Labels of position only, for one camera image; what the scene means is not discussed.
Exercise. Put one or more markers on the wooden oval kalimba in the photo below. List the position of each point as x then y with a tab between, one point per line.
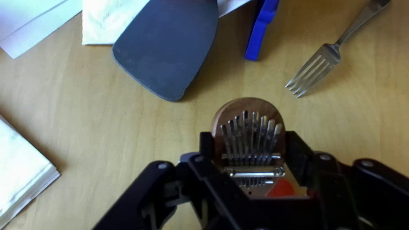
247	115

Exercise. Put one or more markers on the white paper sheet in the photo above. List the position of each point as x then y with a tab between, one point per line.
30	26

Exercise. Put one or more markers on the cream paper napkin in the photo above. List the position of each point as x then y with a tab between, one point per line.
106	21

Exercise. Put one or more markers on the grey blue oval pad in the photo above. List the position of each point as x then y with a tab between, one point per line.
170	52

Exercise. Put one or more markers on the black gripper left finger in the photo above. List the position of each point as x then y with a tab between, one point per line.
141	200

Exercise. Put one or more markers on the white notepad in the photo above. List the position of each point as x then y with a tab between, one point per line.
21	179

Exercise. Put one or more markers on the silver metal fork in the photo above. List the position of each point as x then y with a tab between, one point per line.
317	68

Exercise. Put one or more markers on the blue connect four game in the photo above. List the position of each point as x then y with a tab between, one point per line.
261	30

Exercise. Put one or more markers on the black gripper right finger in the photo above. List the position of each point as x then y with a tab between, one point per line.
366	192

